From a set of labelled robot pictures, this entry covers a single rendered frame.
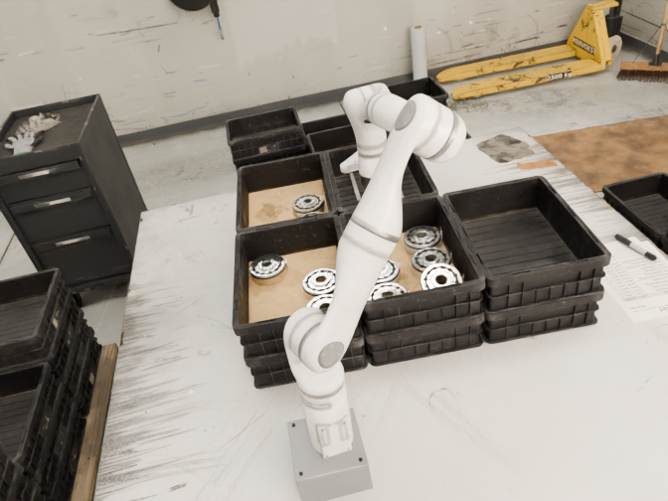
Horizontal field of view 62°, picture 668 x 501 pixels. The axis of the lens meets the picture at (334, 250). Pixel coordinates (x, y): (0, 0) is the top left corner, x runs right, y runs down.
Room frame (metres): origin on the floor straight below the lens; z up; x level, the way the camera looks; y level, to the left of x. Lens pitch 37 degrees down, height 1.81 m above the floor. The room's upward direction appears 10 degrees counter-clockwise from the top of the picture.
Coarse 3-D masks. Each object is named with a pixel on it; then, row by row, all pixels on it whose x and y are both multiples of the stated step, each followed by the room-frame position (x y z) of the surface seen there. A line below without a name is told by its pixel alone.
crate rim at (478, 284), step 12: (408, 204) 1.33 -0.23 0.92; (444, 204) 1.29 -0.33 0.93; (456, 228) 1.17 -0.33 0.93; (468, 252) 1.06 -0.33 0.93; (480, 276) 0.96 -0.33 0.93; (432, 288) 0.95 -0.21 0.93; (444, 288) 0.95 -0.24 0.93; (456, 288) 0.94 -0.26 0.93; (468, 288) 0.94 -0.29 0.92; (480, 288) 0.94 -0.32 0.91; (372, 300) 0.95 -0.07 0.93; (384, 300) 0.94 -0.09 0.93; (396, 300) 0.94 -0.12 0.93; (408, 300) 0.94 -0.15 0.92; (420, 300) 0.94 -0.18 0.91
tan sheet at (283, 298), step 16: (288, 256) 1.31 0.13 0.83; (304, 256) 1.29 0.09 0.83; (320, 256) 1.28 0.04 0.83; (288, 272) 1.23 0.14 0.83; (304, 272) 1.22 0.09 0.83; (256, 288) 1.19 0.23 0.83; (272, 288) 1.18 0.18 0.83; (288, 288) 1.16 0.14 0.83; (256, 304) 1.12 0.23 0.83; (272, 304) 1.11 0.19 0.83; (288, 304) 1.10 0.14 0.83; (304, 304) 1.09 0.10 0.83; (256, 320) 1.06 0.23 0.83
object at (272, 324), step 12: (324, 216) 1.33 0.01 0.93; (336, 216) 1.32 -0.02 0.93; (264, 228) 1.33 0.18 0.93; (276, 228) 1.32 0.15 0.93; (336, 228) 1.27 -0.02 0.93; (240, 240) 1.29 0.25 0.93; (240, 252) 1.24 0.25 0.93; (324, 312) 0.94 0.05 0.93; (252, 324) 0.94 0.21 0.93; (264, 324) 0.94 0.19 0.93; (276, 324) 0.94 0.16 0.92; (240, 336) 0.94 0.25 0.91
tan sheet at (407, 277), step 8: (400, 240) 1.29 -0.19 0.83; (400, 248) 1.25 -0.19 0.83; (440, 248) 1.22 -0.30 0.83; (392, 256) 1.22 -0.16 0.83; (400, 256) 1.21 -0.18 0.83; (408, 256) 1.21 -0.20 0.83; (408, 264) 1.17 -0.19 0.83; (408, 272) 1.14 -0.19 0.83; (400, 280) 1.12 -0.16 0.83; (408, 280) 1.11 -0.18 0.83; (416, 280) 1.10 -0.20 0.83; (408, 288) 1.08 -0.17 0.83; (416, 288) 1.07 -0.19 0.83
